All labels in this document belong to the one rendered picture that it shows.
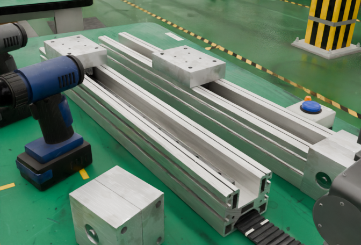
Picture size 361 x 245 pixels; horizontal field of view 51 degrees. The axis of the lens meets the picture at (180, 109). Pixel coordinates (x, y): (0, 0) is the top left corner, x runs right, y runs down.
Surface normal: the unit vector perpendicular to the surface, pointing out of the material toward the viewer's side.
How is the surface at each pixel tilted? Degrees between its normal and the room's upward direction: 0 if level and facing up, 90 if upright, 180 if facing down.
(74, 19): 90
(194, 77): 90
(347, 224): 89
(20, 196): 0
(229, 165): 90
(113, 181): 0
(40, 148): 0
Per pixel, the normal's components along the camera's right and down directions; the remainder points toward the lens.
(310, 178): -0.80, 0.27
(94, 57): 0.60, 0.38
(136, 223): 0.76, 0.31
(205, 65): 0.01, -0.88
